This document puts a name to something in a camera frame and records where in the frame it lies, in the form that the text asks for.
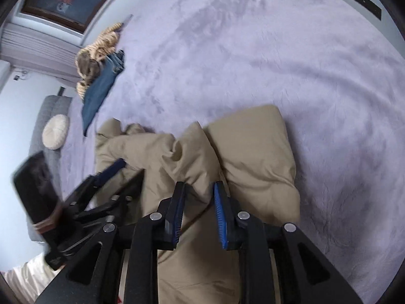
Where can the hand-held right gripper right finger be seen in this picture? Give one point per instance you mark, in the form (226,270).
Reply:
(220,215)

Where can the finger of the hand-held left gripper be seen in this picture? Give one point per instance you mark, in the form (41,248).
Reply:
(123,193)
(109,169)

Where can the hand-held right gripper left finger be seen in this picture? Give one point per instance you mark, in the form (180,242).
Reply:
(177,215)

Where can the beige puffer jacket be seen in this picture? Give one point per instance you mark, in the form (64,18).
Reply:
(253,152)

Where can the white knitted cushion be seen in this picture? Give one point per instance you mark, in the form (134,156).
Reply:
(56,132)

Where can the folded blue jeans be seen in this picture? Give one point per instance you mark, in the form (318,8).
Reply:
(96,91)

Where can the grey sofa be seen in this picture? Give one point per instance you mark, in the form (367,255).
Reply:
(47,107)

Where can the brown knitted garment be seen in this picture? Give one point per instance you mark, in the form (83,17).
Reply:
(87,65)

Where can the striped beige cloth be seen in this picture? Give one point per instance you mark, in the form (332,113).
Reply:
(101,42)

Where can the white radiator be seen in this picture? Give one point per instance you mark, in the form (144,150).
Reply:
(38,53)

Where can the lavender fleece blanket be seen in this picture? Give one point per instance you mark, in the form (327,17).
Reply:
(284,69)

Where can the dark framed window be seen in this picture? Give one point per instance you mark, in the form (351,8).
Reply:
(63,0)

